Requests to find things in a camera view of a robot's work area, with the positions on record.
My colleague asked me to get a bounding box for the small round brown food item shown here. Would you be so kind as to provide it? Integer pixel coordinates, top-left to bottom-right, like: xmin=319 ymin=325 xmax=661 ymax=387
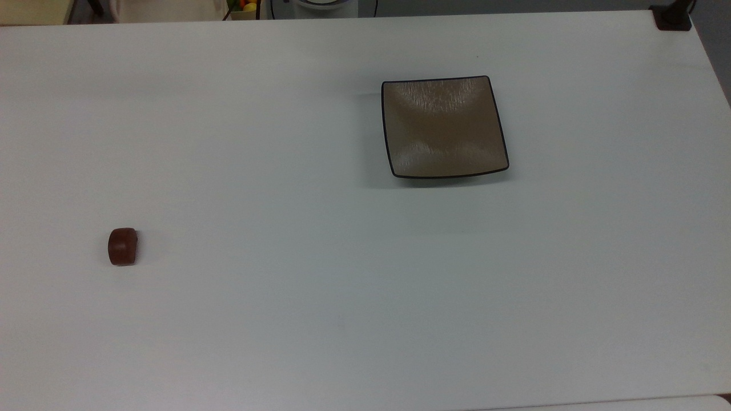
xmin=107 ymin=227 xmax=139 ymax=267

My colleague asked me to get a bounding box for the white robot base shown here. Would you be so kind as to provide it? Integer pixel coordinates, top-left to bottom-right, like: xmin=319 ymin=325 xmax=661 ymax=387
xmin=290 ymin=0 xmax=360 ymax=19

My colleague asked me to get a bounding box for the square beige ceramic plate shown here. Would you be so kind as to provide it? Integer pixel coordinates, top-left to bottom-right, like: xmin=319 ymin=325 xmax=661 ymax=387
xmin=381 ymin=75 xmax=510 ymax=180

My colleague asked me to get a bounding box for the box of toy fruit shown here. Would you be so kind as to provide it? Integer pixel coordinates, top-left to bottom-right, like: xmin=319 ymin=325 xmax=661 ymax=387
xmin=224 ymin=0 xmax=262 ymax=21

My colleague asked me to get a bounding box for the beige wooden cabinet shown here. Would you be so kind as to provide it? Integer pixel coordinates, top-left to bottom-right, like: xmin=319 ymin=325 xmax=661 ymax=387
xmin=0 ymin=0 xmax=77 ymax=27

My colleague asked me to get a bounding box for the black camera stand clamp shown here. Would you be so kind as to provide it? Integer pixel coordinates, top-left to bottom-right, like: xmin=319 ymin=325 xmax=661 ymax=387
xmin=649 ymin=0 xmax=696 ymax=31

